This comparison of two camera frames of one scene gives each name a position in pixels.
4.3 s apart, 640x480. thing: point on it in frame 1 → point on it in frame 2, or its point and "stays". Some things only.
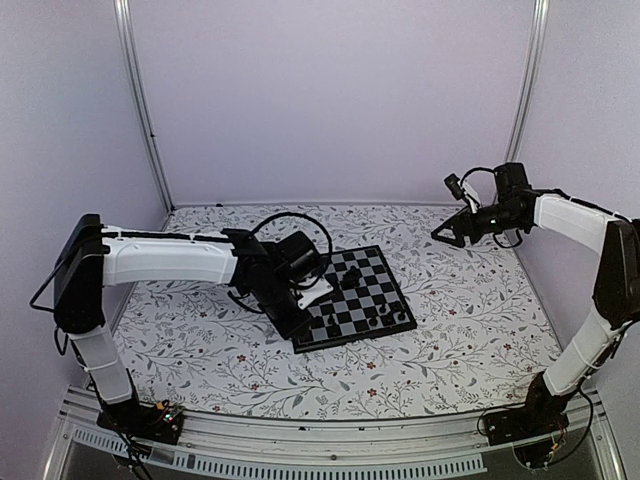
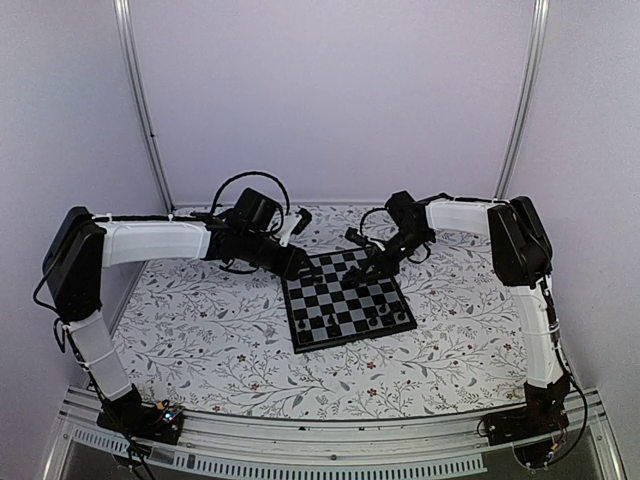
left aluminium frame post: [143, 100] stays
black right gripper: [456, 223] → [382, 266]
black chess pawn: [332, 329] stays
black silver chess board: [366, 301] stays
